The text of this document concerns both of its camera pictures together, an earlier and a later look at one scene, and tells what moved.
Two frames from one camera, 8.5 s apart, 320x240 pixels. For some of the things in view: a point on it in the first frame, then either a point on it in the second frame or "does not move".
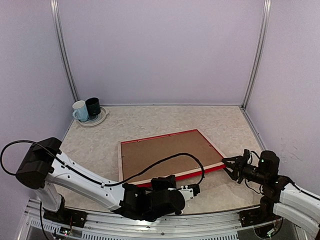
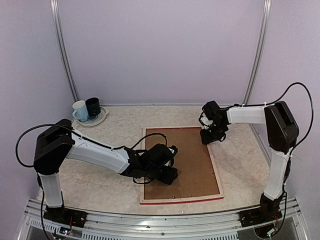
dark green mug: [93, 107] does not move
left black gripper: [156, 183] to [169, 178]
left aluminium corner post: [55, 15] does not move
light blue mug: [80, 112] does not move
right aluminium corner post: [266, 12] does not move
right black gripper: [239, 160] to [206, 139]
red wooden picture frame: [147, 180] to [197, 179]
